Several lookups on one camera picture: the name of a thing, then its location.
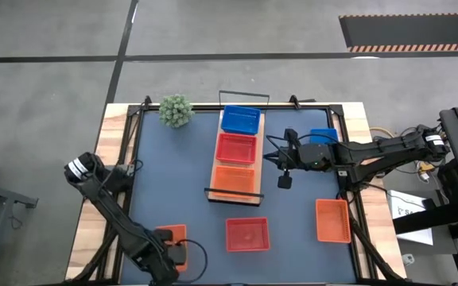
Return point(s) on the orange plastic basket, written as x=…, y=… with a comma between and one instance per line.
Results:
x=179, y=232
x=233, y=178
x=333, y=220

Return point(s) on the small grey bracket box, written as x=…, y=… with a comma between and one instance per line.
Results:
x=129, y=169
x=342, y=172

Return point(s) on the blue plastic basket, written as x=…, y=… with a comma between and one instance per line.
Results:
x=240, y=121
x=323, y=134

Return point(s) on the small white adapter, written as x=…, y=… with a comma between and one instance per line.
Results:
x=408, y=259

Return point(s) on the red plastic basket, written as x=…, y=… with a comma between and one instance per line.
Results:
x=236, y=149
x=247, y=234

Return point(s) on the green artificial potted plant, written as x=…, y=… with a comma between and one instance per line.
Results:
x=176, y=110

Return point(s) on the black hazard-striped floor mat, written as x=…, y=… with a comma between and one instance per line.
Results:
x=412, y=32

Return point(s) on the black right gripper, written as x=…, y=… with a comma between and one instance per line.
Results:
x=312, y=157

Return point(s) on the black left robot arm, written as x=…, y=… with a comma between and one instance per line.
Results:
x=109, y=210

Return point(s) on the white paper sheet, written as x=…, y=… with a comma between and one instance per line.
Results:
x=410, y=234

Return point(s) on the blue-grey table mat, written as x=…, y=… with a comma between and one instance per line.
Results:
x=181, y=167

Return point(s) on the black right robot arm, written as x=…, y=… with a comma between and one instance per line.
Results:
x=372, y=150

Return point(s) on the wooden tray board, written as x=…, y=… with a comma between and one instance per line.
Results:
x=261, y=159

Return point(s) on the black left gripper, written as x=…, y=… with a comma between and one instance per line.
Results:
x=159, y=258

